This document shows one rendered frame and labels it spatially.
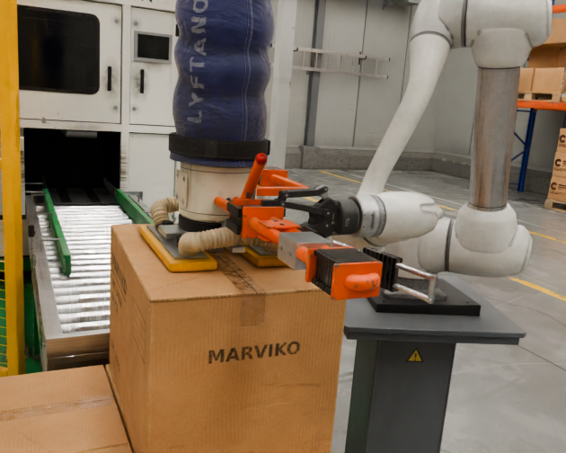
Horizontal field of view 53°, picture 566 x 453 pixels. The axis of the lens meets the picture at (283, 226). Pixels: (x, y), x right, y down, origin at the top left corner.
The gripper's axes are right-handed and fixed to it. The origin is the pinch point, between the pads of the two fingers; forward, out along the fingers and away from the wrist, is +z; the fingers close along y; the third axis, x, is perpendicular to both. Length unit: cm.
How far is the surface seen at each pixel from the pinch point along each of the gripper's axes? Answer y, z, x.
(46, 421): 53, 38, 28
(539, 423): 109, -163, 56
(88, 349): 51, 25, 61
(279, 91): -28, -157, 344
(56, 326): 48, 33, 72
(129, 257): 13.1, 20.5, 23.1
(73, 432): 53, 33, 22
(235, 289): 13.2, 5.0, -2.2
